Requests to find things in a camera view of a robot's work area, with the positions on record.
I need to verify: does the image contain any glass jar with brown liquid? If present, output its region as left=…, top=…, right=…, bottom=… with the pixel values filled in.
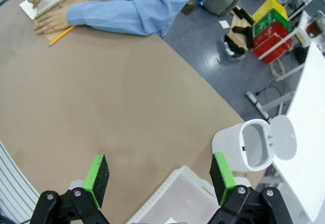
left=306, top=19, right=323, bottom=38

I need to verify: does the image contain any white lidded trash bin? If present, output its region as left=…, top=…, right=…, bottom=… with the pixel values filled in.
left=212, top=114, right=298, bottom=173

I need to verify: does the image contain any green recycling bin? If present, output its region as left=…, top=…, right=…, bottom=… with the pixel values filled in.
left=251, top=8, right=290, bottom=38

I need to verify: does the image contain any person's left hand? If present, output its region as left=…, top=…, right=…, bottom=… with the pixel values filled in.
left=32, top=6, right=71, bottom=35

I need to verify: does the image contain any person's left forearm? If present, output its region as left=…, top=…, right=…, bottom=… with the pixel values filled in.
left=67, top=0, right=153, bottom=34

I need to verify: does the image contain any white power strip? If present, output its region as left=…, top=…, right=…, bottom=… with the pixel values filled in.
left=245, top=91, right=272, bottom=119

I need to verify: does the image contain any wood and black foam stand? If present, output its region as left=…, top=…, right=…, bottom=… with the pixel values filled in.
left=224, top=5, right=256, bottom=57

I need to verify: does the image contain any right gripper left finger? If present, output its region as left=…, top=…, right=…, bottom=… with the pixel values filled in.
left=30, top=154, right=110, bottom=224

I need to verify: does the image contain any white perforated plastic basket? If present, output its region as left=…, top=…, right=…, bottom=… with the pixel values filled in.
left=126, top=165, right=252, bottom=224

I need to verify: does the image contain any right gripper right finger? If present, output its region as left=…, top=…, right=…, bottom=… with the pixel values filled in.
left=209, top=152, right=291, bottom=224

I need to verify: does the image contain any large white table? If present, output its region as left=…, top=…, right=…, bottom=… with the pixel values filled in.
left=273, top=41, right=325, bottom=222

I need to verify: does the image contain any yellow recycling bin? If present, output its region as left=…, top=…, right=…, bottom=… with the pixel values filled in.
left=252, top=0, right=287, bottom=24

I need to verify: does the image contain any yellow pencil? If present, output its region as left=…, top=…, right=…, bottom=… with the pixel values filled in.
left=48, top=25, right=77, bottom=46

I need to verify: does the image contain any red recycling bin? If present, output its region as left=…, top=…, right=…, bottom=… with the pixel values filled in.
left=252, top=20, right=293, bottom=65

